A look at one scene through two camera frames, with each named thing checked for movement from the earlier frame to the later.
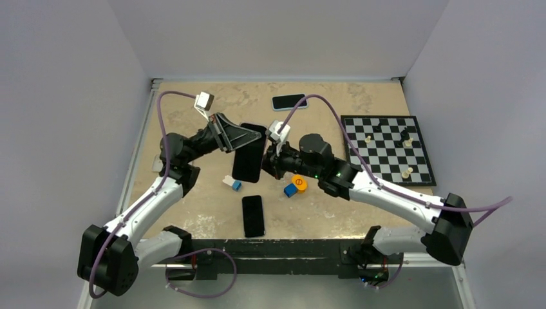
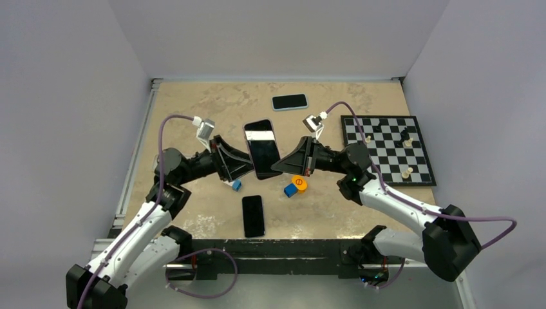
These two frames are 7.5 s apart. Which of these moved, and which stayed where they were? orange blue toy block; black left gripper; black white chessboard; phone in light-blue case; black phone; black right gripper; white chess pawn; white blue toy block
Moved: black left gripper; black right gripper
Stayed: phone in light-blue case; white chess pawn; black phone; orange blue toy block; black white chessboard; white blue toy block
